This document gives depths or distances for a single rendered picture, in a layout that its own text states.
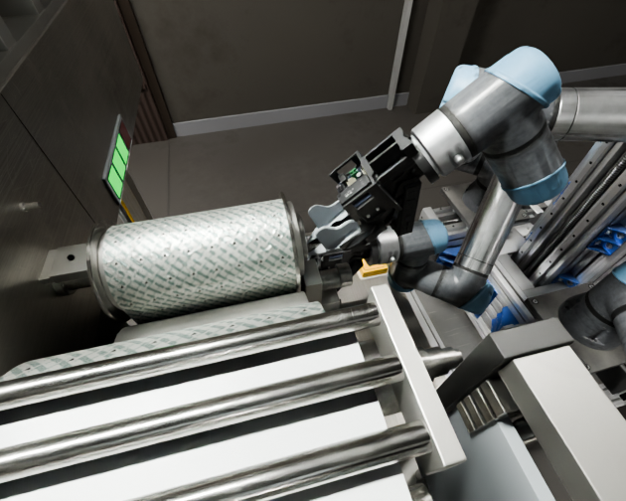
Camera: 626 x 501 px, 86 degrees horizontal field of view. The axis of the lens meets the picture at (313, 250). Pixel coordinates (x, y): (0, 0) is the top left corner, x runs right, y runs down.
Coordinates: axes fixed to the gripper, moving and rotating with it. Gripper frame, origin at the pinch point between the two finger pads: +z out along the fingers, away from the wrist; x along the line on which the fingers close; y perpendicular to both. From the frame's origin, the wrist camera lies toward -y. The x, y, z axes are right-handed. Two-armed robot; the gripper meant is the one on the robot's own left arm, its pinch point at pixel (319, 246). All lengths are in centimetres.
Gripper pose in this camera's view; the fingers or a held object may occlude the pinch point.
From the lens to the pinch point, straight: 52.7
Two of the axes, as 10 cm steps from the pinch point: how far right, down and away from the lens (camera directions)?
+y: -6.2, -3.7, -6.9
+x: 2.3, 7.6, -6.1
